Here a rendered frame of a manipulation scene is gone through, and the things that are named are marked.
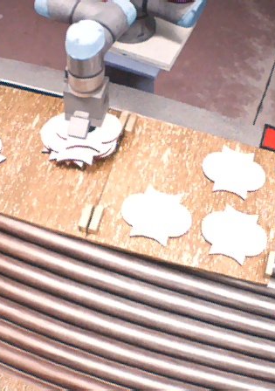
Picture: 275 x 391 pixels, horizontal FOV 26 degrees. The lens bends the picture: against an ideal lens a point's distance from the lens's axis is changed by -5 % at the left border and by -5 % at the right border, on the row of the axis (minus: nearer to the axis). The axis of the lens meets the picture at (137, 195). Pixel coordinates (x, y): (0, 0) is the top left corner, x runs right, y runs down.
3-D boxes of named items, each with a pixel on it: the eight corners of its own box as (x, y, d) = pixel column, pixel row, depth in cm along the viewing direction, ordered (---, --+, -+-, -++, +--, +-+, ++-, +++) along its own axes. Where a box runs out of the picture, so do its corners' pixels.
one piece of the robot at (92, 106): (51, 98, 117) (55, 144, 131) (92, 106, 116) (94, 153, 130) (70, 57, 122) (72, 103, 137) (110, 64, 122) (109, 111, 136)
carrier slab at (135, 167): (131, 117, 148) (132, 113, 147) (289, 161, 144) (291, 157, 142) (86, 241, 131) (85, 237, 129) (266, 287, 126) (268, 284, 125)
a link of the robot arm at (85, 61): (114, 23, 110) (91, 48, 106) (113, 58, 120) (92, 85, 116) (80, 11, 112) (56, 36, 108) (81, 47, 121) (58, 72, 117)
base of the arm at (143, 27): (113, 10, 173) (113, -13, 165) (160, 18, 172) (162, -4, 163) (98, 38, 165) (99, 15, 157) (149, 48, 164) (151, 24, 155)
